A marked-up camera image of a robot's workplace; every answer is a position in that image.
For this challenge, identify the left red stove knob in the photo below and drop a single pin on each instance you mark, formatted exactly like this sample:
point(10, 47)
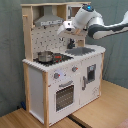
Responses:
point(56, 75)

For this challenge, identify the white cabinet door with dispenser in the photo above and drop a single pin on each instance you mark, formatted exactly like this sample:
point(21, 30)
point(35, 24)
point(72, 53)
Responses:
point(90, 80)

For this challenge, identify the right red stove knob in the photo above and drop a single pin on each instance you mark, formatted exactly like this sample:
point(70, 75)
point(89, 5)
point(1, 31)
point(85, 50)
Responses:
point(74, 69)

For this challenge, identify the toy microwave oven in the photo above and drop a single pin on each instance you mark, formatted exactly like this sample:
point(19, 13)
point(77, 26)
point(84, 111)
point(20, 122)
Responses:
point(71, 11)

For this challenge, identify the toy oven door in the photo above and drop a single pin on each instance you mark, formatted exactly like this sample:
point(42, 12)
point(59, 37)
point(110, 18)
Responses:
point(62, 100)

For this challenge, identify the grey range hood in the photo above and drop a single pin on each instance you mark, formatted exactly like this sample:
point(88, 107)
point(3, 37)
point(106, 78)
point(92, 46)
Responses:
point(48, 18)

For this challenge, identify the small metal cooking pot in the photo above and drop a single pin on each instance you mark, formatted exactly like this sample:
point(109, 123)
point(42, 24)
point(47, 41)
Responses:
point(45, 56)

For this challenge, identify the black toy faucet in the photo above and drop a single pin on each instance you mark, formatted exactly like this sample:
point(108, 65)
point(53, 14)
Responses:
point(71, 44)

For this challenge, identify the wooden toy kitchen unit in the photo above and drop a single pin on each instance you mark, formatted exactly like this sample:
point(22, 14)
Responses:
point(39, 78)

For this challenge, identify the black toy stovetop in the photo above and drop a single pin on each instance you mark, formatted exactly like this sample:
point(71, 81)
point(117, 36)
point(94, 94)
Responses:
point(57, 58)

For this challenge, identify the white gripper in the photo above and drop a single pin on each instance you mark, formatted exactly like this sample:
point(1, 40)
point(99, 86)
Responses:
point(67, 30)

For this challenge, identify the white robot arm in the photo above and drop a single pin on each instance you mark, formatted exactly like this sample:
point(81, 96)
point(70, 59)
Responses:
point(88, 22)

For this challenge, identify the red stove knob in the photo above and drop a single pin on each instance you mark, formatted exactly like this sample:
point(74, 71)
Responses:
point(56, 75)
point(74, 69)

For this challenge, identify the grey toy sink basin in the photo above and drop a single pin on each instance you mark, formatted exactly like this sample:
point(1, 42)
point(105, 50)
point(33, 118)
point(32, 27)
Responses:
point(79, 51)

